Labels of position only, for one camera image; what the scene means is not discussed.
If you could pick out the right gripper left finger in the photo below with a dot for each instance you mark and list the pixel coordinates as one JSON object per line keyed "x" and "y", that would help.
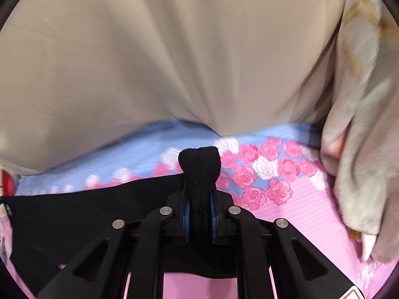
{"x": 129, "y": 260}

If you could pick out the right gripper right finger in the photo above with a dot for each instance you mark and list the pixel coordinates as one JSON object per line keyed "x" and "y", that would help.
{"x": 272, "y": 259}

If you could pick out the black pants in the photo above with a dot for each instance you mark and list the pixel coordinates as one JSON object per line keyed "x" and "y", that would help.
{"x": 48, "y": 231}

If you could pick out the pink rose bed sheet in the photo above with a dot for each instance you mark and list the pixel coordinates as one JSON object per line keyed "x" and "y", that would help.
{"x": 274, "y": 173}

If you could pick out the floral pale pink blanket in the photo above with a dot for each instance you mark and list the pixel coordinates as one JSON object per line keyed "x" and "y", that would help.
{"x": 360, "y": 137}

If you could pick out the cartoon cat face pillow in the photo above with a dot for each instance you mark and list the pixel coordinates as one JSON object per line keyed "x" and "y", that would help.
{"x": 8, "y": 183}

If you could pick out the beige quilt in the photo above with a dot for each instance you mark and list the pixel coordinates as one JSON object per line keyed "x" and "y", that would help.
{"x": 77, "y": 75}

